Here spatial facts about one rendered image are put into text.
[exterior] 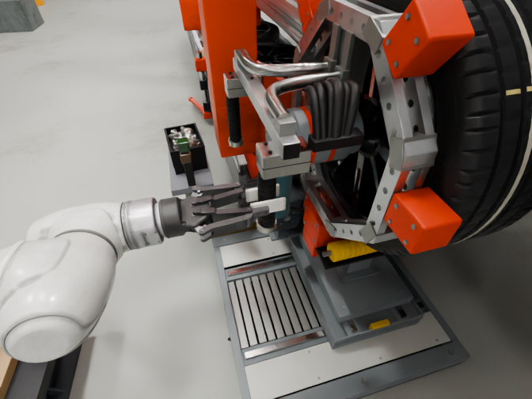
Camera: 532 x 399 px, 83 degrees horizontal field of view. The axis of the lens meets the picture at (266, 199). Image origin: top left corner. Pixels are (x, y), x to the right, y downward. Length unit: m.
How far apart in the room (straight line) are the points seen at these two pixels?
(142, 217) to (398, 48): 0.49
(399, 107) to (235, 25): 0.66
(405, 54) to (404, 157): 0.15
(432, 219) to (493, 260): 1.35
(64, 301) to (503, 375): 1.46
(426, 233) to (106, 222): 0.52
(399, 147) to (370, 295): 0.78
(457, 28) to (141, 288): 1.43
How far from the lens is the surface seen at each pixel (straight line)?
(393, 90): 0.55
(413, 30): 0.52
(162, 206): 0.57
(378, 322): 1.24
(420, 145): 0.56
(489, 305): 1.71
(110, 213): 0.58
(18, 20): 6.15
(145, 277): 1.58
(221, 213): 0.57
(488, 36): 0.61
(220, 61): 1.09
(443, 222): 0.56
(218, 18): 1.06
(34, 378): 1.18
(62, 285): 0.44
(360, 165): 0.87
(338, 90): 0.53
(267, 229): 0.64
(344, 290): 1.21
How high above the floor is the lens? 1.24
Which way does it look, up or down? 43 degrees down
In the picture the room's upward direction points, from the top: straight up
